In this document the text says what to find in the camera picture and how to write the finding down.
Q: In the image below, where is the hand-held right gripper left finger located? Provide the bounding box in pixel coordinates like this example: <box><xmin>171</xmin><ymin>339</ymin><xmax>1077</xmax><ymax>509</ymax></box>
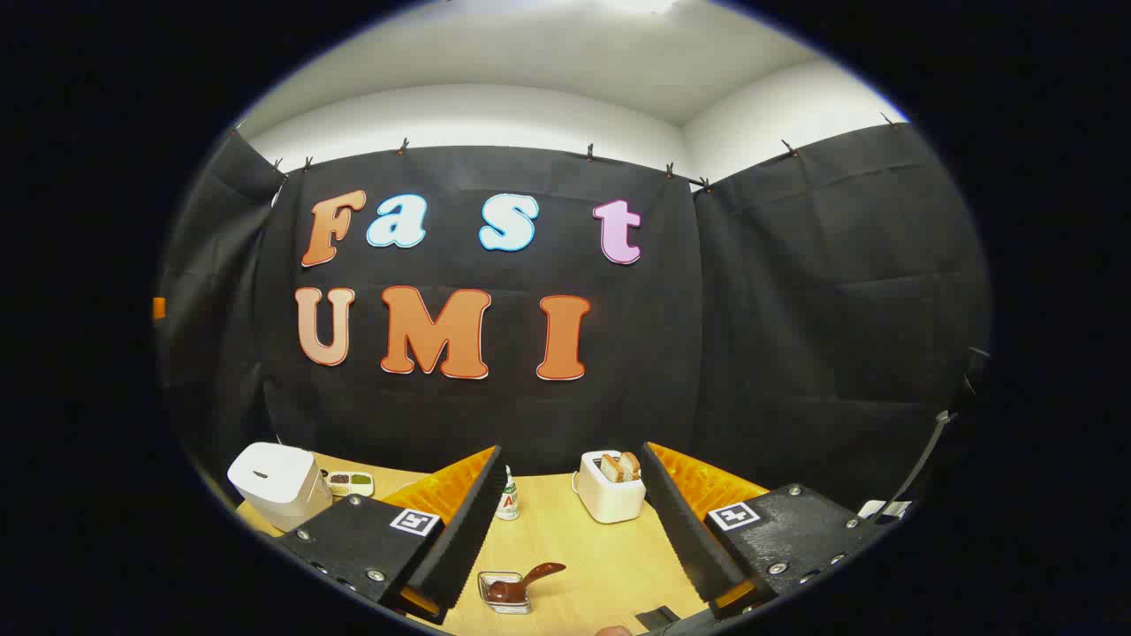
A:
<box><xmin>274</xmin><ymin>444</ymin><xmax>509</xmax><ymax>626</ymax></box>

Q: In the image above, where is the grey cable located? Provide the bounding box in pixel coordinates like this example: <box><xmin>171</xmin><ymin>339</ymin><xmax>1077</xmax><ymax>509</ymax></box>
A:
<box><xmin>888</xmin><ymin>409</ymin><xmax>960</xmax><ymax>513</ymax></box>

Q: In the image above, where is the row of black cloth clips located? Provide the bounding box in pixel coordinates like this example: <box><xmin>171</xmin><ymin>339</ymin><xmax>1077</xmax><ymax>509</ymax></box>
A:
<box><xmin>269</xmin><ymin>110</ymin><xmax>898</xmax><ymax>193</ymax></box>

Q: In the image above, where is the black backdrop cloth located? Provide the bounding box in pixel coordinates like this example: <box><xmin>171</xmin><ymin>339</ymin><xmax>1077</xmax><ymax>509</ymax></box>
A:
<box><xmin>157</xmin><ymin>113</ymin><xmax>992</xmax><ymax>522</ymax></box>

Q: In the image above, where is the white toaster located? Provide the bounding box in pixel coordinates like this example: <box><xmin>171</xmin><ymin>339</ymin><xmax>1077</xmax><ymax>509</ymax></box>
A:
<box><xmin>574</xmin><ymin>450</ymin><xmax>647</xmax><ymax>525</ymax></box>

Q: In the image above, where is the white rice cooker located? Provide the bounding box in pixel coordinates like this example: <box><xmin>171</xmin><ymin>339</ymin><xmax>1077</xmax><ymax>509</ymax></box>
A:
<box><xmin>227</xmin><ymin>442</ymin><xmax>334</xmax><ymax>533</ymax></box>

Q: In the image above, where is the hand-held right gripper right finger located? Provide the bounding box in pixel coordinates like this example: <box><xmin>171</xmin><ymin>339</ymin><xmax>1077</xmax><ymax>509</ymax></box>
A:
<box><xmin>641</xmin><ymin>442</ymin><xmax>889</xmax><ymax>619</ymax></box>

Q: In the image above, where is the brown wooden spoon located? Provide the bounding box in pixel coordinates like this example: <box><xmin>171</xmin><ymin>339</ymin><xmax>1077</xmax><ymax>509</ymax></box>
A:
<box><xmin>484</xmin><ymin>562</ymin><xmax>567</xmax><ymax>606</ymax></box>

